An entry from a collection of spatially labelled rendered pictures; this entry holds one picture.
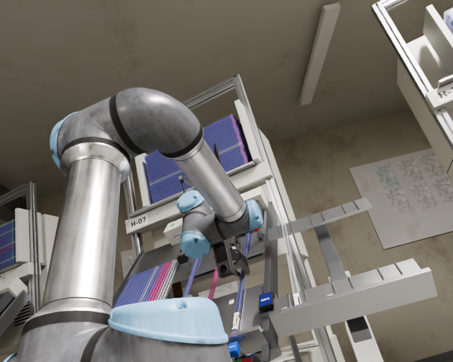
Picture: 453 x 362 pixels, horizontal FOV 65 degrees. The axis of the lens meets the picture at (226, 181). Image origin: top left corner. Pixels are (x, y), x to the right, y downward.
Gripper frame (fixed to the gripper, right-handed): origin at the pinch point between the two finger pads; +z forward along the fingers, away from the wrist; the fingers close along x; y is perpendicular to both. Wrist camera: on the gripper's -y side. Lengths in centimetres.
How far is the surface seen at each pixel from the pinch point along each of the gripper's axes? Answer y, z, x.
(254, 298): -11.8, -2.2, -4.6
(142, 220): 53, 0, 54
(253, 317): -19.1, -4.1, -4.6
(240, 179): 53, 1, 0
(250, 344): -26.3, -4.0, -3.3
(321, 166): 291, 190, -22
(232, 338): -25.5, -7.3, 0.2
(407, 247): 202, 273, -74
